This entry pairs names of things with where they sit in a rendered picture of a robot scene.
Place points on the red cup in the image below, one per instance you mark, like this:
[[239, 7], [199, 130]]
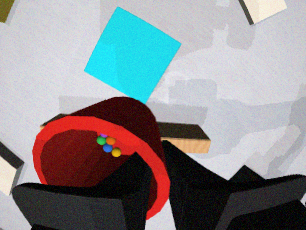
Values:
[[66, 153]]

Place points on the brown wooden block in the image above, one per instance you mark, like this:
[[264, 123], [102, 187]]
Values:
[[188, 137]]

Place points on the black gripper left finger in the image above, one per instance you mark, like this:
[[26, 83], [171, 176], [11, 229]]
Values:
[[119, 202]]

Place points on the cream flat block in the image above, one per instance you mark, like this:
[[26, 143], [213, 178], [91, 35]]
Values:
[[10, 170]]

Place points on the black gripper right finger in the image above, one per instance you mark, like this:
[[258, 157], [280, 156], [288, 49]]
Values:
[[202, 200]]

